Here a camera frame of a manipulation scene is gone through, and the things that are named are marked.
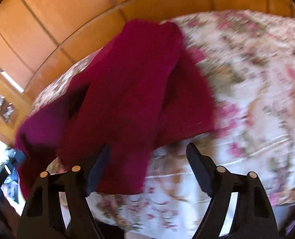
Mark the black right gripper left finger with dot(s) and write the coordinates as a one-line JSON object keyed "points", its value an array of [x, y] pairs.
{"points": [[57, 205]]}

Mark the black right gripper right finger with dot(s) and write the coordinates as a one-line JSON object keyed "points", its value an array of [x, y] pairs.
{"points": [[253, 218]]}

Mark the dark red knitted garment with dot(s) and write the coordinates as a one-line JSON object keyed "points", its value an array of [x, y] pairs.
{"points": [[140, 92]]}

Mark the white side table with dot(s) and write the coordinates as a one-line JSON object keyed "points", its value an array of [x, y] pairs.
{"points": [[9, 179]]}

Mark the wooden shelf cabinet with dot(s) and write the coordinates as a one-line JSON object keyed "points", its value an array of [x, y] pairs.
{"points": [[14, 107]]}

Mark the floral bedspread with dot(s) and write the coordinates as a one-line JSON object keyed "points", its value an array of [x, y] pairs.
{"points": [[248, 60]]}

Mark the wooden headboard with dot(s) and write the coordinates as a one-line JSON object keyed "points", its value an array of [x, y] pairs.
{"points": [[41, 39]]}

